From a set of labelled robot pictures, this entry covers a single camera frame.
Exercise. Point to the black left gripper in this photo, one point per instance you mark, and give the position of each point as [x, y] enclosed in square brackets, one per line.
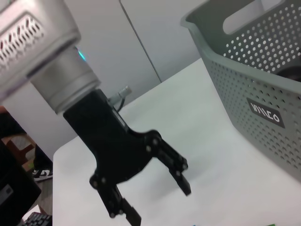
[113, 146]

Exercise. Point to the grey perforated plastic storage bin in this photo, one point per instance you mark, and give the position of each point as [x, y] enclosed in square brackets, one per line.
[247, 94]

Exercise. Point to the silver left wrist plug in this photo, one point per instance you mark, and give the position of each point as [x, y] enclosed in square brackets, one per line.
[120, 93]

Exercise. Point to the black white sneaker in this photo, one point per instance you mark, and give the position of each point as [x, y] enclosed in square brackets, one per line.
[43, 174]

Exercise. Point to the bystander black trousers leg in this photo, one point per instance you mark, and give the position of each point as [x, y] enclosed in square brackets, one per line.
[42, 157]

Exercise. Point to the black computer keyboard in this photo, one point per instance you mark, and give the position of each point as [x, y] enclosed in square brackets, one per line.
[37, 219]

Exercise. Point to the white office desk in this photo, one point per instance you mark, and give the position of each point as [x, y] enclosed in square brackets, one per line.
[33, 209]

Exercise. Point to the black computer monitor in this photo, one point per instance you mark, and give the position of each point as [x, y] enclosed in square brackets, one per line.
[14, 188]

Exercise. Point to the brown wooden stool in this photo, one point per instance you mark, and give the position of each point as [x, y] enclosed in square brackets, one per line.
[16, 146]

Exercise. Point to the left wrist camera housing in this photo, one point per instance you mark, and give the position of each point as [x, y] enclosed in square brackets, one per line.
[35, 23]

